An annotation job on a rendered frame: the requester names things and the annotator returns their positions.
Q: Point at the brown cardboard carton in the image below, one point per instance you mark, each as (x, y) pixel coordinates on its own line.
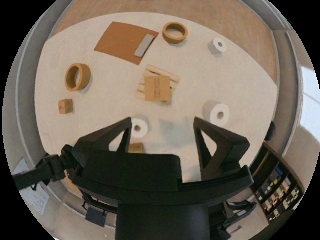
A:
(136, 148)
(157, 88)
(65, 107)

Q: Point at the small wooden pallet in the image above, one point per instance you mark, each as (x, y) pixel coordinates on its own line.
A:
(139, 93)

